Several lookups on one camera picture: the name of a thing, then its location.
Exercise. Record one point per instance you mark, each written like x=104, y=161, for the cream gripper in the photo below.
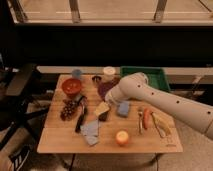
x=111, y=97

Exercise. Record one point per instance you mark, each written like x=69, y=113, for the black brush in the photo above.
x=101, y=111

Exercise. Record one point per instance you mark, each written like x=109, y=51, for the black handled utensil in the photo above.
x=84, y=110

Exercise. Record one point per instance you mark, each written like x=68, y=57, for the grey blue cloth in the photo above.
x=91, y=131

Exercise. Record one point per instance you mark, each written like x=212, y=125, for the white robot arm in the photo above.
x=196, y=115

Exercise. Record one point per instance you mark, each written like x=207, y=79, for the purple bowl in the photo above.
x=104, y=87

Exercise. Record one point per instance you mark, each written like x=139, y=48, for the blue sponge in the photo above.
x=123, y=109

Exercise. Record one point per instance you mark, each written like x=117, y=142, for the white jar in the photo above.
x=109, y=73

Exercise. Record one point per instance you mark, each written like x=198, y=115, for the metal fork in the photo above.
x=140, y=114

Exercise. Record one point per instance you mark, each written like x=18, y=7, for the blue cup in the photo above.
x=77, y=73

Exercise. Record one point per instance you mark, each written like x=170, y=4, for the wooden folding table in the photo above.
x=59, y=136

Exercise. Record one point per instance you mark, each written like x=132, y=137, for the red bowl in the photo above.
x=71, y=87

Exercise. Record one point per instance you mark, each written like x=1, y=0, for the orange apple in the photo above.
x=122, y=137

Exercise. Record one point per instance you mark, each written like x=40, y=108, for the green plastic tray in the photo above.
x=156, y=76

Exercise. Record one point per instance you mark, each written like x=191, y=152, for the purple grape bunch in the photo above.
x=68, y=110

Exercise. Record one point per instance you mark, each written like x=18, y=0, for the yellow banana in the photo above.
x=163, y=124

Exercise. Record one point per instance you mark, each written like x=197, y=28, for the black office chair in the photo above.
x=16, y=92

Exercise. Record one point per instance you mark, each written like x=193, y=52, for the black white sneaker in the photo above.
x=19, y=158

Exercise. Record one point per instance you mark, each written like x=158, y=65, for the beige handled knife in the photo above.
x=159, y=129

